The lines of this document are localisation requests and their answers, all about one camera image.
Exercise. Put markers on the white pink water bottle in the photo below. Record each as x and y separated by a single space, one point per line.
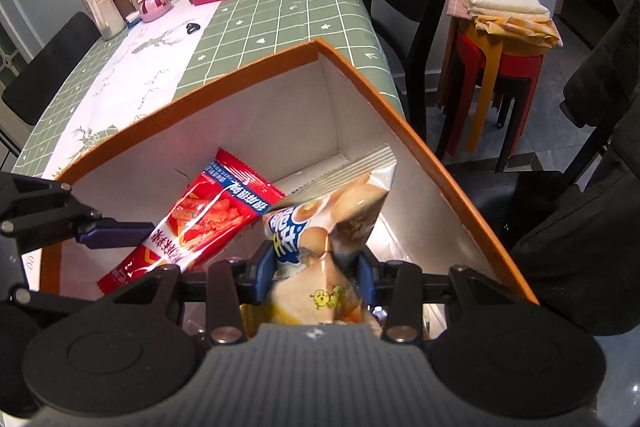
102 9

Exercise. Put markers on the yellow puffed snack bag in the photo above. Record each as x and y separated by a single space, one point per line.
345 217

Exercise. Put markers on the red snack packet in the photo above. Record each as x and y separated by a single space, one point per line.
200 217

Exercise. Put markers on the orange cardboard box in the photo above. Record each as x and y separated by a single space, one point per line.
440 187

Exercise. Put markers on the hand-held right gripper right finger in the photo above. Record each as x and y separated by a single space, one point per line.
368 279

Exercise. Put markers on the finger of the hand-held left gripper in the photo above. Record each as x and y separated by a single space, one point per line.
115 233
45 299

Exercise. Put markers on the stack of plastic stools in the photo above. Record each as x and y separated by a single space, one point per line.
505 72

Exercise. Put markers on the blue white small case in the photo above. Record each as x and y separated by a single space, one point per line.
133 20

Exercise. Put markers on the pink round container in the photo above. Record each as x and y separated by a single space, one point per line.
154 7

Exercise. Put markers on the pink checked cloth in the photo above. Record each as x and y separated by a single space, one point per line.
459 4

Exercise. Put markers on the folded yellow cloth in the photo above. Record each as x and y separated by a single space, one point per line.
520 32

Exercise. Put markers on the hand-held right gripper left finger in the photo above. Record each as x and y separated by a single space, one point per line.
263 276

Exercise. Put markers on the black hair clip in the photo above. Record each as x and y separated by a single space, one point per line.
192 27

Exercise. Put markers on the white deer print table runner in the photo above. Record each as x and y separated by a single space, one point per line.
150 72

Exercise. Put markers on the chair with black jacket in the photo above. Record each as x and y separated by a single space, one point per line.
590 207

